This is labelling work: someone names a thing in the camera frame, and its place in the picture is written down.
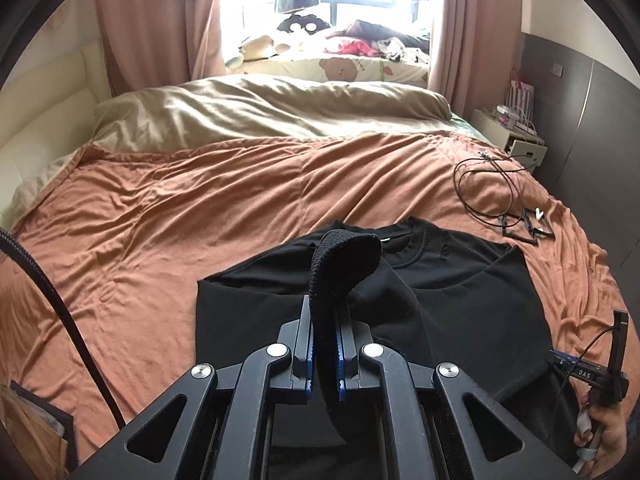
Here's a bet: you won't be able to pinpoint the left gripper black braided cable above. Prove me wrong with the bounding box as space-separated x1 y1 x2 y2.
0 227 126 431

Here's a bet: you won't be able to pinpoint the orange-brown blanket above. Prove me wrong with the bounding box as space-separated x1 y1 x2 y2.
7 132 640 461

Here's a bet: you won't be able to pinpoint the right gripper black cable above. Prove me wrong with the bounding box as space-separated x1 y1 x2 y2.
547 327 619 441

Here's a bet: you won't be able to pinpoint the white nightstand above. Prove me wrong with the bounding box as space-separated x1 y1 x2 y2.
472 107 548 173

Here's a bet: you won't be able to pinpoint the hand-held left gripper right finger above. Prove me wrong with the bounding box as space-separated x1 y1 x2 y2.
336 305 576 480

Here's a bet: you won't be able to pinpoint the striped gift bag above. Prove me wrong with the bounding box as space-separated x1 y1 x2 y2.
507 67 536 126

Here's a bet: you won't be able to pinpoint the black glasses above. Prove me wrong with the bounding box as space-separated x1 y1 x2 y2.
499 206 556 247

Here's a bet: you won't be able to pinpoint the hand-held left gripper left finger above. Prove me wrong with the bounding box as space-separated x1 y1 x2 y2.
65 295 316 480

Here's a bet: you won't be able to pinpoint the black long-sleeve shirt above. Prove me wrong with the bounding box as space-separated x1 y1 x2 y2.
196 216 586 466

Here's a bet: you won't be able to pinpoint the beige duvet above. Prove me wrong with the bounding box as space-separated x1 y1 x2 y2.
10 74 453 221

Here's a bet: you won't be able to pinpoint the person's right hand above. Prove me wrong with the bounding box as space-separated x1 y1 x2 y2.
574 391 629 470

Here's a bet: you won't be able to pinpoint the pile of mixed clothes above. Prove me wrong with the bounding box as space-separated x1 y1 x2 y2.
325 19 432 62

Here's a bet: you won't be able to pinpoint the black and white plush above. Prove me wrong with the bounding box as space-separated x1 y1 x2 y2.
277 14 331 37

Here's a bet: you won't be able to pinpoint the pink curtain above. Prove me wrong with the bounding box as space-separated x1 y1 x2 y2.
430 0 526 111
95 0 226 96

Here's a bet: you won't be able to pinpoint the folded brown clothes stack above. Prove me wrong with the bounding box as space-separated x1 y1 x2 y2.
0 380 77 480

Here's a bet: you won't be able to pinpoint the bear print window cushion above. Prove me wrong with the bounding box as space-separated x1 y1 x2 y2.
225 55 431 84

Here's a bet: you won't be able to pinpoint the beige bear plush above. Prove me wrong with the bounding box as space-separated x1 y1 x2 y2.
225 35 291 68

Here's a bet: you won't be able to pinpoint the black earphone cable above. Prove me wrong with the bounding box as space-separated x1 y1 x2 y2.
454 151 537 231

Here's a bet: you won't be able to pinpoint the cream padded headboard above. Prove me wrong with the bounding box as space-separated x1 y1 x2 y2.
0 35 113 221

